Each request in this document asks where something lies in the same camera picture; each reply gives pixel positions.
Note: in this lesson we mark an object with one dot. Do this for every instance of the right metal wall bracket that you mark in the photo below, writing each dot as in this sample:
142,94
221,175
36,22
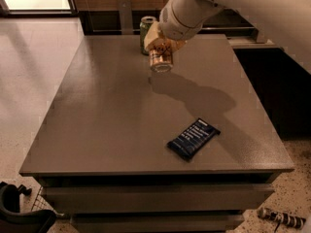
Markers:
258,37

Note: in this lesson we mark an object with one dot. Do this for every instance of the dark blue snack bar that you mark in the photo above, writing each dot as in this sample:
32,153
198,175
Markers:
193,139

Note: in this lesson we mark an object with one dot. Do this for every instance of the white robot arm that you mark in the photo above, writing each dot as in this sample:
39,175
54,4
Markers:
287,23

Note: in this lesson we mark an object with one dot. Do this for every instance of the green soda can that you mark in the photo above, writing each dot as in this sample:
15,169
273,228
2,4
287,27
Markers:
145,24

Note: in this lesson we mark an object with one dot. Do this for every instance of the lower grey drawer front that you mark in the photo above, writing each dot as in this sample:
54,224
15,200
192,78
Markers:
156,224

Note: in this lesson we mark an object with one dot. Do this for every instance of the orange soda can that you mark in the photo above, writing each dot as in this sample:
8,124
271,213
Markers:
161,57

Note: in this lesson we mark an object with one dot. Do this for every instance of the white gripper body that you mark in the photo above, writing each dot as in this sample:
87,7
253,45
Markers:
171,22

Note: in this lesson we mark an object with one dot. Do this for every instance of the left metal wall bracket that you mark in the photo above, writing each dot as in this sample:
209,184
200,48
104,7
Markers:
125,13

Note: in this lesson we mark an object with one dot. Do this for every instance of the grey drawer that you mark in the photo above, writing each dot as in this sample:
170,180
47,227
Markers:
156,224
157,198

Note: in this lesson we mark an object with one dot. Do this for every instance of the metal wall bracket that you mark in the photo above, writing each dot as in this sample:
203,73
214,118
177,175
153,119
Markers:
125,13
258,37

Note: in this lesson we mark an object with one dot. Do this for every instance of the black chair base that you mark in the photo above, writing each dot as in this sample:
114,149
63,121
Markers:
12,220

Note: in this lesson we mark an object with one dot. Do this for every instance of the black white striped cylinder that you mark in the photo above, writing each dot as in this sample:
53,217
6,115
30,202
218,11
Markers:
281,218

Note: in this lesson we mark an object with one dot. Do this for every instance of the upper grey drawer front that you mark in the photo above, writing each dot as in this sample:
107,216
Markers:
157,198

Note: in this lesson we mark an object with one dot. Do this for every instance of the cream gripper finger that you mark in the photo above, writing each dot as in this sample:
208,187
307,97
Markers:
154,39
176,45

